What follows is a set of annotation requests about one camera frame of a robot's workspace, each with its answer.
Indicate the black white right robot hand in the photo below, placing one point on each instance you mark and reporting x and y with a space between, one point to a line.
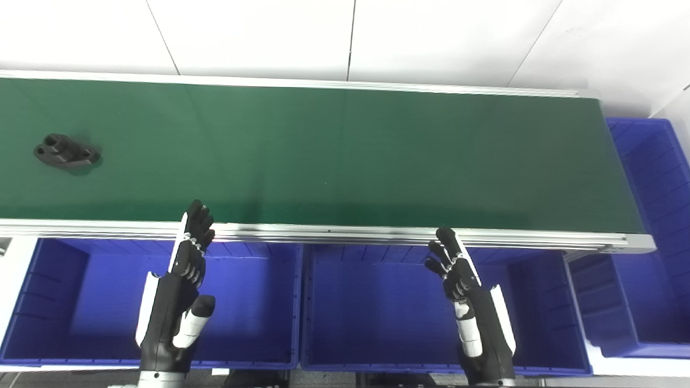
485 323

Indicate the blue plastic bin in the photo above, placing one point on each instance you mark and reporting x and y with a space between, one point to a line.
377 312
253 307
657 178

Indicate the green conveyor belt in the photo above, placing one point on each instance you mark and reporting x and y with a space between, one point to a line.
323 161
323 233

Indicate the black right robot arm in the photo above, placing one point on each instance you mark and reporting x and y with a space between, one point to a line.
506 385

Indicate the black metal bracket part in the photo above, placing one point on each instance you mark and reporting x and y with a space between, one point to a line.
64 152

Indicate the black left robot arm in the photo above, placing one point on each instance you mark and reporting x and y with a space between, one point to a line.
161 380

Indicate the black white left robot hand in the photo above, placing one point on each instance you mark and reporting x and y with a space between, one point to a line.
170 302

